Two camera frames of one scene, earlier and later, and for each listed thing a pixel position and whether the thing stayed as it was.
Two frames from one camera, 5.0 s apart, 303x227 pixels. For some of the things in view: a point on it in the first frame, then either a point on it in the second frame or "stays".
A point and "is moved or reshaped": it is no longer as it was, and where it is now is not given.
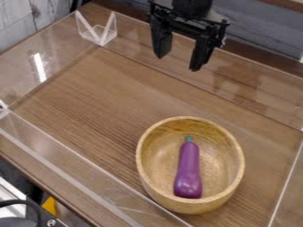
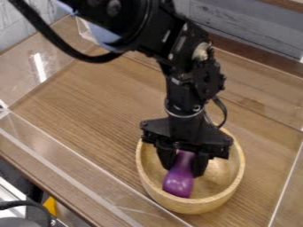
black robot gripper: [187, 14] to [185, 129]
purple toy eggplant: [187, 183] is moved or reshaped
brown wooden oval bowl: [222, 159] stays
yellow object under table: [50, 206] stays
